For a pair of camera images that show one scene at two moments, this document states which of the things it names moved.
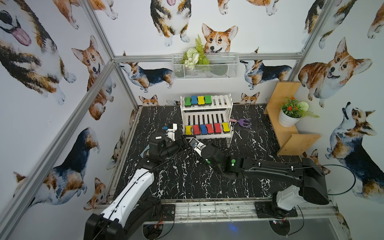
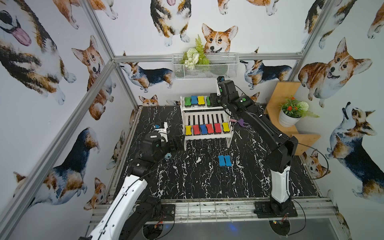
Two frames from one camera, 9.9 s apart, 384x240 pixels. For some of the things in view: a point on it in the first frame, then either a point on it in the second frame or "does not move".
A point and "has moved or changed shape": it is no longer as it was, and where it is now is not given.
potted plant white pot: [292, 111] does not move
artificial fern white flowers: [195, 56] does not move
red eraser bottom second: [196, 130] does not move
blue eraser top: [193, 143] has moved or changed shape
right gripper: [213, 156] → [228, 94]
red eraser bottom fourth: [210, 128] does not move
